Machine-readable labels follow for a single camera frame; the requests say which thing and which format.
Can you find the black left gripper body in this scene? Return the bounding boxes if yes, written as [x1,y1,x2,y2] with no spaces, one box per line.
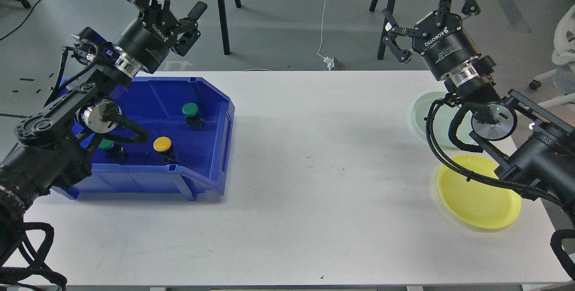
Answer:
[116,10,181,74]

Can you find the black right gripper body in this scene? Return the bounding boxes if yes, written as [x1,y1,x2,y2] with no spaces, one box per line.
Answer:
[412,11,481,81]

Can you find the yellow push button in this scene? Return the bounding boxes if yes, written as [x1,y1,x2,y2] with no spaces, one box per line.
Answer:
[153,136,179,164]

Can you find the green push button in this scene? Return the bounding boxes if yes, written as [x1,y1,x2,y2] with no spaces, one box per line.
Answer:
[181,102,204,131]
[98,139,127,163]

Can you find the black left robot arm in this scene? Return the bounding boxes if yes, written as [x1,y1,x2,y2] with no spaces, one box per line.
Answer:
[0,0,207,291]

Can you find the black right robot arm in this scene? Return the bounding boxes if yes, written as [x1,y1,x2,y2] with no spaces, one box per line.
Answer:
[378,0,574,221]

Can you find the pale green plate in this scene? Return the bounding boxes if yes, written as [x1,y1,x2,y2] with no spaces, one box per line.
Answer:
[411,91,476,149]

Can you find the yellow plate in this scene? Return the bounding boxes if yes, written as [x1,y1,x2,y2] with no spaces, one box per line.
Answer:
[436,165,523,230]

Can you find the blue plastic bin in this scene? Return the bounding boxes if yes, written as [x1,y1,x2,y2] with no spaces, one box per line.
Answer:
[52,77,234,201]

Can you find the white office chair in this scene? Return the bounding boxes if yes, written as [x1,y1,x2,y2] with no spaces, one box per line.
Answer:
[529,6,575,109]

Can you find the white cable with plug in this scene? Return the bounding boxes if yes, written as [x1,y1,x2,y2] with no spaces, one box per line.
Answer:
[316,0,337,71]

